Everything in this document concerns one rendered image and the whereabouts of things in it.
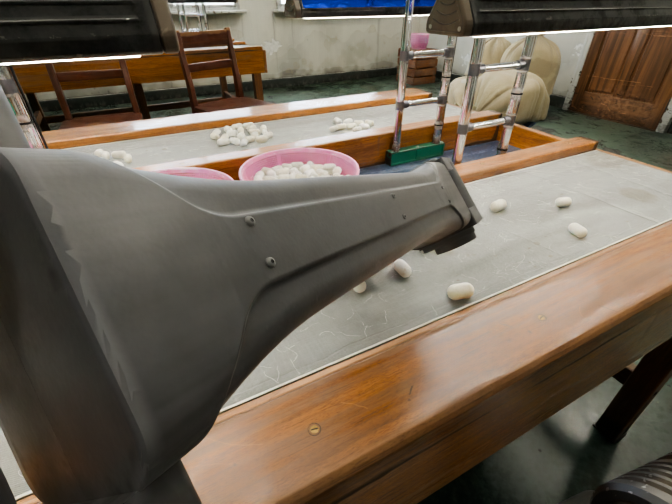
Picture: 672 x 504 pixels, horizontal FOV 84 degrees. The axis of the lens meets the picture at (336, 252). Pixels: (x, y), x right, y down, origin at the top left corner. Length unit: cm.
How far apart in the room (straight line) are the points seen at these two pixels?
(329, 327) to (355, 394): 12
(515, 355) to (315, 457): 24
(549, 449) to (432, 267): 88
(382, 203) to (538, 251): 54
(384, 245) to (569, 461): 125
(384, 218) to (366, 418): 24
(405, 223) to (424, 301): 35
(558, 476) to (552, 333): 87
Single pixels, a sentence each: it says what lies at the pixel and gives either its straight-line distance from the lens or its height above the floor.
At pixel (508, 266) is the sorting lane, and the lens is 63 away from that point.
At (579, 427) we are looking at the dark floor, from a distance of 146.
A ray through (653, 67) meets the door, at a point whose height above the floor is 53.
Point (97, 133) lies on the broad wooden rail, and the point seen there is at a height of 76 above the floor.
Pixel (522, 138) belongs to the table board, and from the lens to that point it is 139.
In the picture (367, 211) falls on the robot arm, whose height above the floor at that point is 101.
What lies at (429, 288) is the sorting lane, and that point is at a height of 74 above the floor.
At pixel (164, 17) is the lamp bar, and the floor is 107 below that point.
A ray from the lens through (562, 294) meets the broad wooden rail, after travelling 57.
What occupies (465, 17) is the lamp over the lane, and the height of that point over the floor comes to 106.
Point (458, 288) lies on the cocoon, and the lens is 53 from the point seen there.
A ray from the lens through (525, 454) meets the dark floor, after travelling 133.
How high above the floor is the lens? 109
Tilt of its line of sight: 35 degrees down
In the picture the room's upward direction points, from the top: straight up
